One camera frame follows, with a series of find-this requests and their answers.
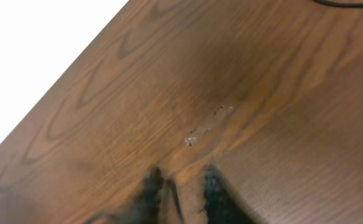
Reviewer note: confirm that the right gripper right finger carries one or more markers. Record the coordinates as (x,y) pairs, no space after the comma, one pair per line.
(220,207)

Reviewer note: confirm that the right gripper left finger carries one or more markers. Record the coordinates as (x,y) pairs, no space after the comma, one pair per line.
(157,202)

